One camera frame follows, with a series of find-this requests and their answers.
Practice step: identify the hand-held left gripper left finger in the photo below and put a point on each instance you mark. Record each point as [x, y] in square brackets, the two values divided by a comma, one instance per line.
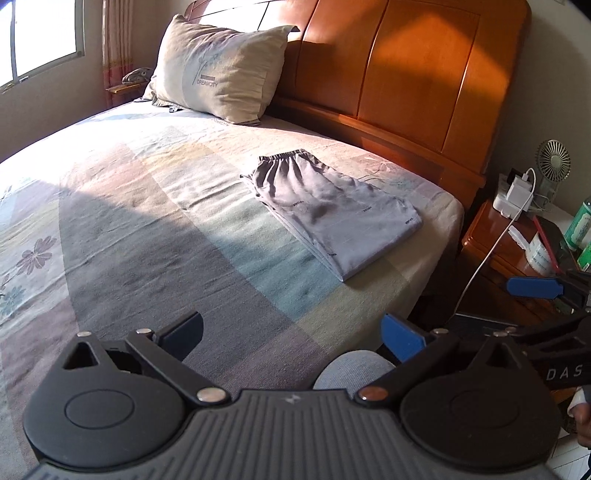
[184, 336]

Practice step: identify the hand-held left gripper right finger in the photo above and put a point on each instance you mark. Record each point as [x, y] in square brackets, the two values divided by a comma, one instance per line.
[401, 339]

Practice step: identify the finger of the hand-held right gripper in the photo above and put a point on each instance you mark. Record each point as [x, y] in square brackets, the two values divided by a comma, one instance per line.
[475, 323]
[531, 287]

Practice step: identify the grey printed pants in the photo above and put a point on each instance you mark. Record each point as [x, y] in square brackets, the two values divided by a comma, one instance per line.
[332, 212]

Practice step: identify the person's right hand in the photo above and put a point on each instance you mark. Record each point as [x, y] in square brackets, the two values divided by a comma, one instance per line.
[582, 417]

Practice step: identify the white printed roll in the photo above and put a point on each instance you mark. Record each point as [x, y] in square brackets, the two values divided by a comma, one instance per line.
[538, 256]

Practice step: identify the red-edged dark tablet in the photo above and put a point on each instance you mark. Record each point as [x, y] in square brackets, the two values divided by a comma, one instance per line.
[556, 240]

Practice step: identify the green bottle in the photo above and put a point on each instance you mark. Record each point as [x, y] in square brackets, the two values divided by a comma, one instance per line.
[585, 258]
[577, 226]

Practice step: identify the wooden nightstand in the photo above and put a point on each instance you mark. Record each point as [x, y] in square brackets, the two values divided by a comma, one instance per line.
[489, 235]

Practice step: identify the white socket block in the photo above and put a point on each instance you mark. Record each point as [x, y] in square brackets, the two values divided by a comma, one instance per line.
[503, 207]

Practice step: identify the white charger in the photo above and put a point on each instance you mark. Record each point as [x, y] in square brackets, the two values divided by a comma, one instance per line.
[519, 194]

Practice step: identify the pastel flowered bed sheet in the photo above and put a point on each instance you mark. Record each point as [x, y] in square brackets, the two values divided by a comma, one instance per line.
[161, 230]

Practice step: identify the small desk fan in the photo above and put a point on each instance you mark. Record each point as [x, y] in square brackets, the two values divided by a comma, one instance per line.
[553, 159]

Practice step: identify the orange wooden headboard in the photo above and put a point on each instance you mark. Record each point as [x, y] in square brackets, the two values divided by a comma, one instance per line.
[406, 83]

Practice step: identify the wooden bedside shelf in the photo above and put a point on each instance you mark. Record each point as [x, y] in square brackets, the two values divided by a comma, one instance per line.
[122, 90]

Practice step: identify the grey telephone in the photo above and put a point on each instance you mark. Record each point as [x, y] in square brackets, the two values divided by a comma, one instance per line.
[136, 76]

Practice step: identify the large cream printed pillow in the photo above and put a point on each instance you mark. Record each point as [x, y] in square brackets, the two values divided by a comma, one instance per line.
[221, 69]

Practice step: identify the pink patterned curtain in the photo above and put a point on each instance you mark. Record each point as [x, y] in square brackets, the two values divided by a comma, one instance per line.
[120, 46]

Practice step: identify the bright window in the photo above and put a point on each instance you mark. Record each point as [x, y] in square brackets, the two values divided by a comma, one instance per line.
[41, 32]

